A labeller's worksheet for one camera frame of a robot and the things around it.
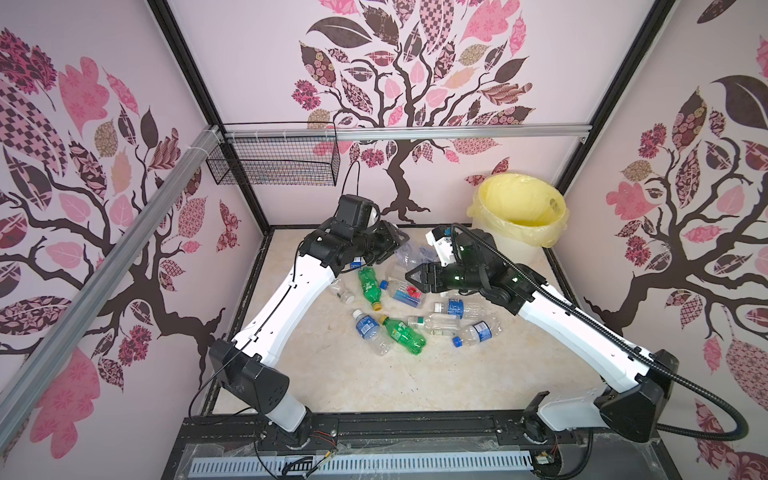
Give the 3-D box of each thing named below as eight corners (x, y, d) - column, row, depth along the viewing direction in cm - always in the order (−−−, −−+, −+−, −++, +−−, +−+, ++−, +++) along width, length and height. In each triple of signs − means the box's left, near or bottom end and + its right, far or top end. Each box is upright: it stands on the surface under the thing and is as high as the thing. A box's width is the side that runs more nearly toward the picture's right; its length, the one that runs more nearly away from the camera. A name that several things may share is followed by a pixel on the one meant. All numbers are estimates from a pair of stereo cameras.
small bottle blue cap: (458, 354, 89) (461, 346, 84) (450, 338, 92) (453, 331, 88) (498, 336, 92) (503, 329, 88) (489, 322, 95) (493, 314, 91)
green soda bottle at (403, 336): (376, 333, 92) (375, 326, 88) (385, 319, 95) (385, 312, 91) (419, 358, 87) (421, 352, 83) (428, 343, 90) (429, 336, 86)
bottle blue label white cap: (435, 321, 94) (437, 313, 90) (433, 306, 98) (435, 298, 94) (485, 321, 94) (489, 313, 90) (482, 306, 98) (485, 298, 94)
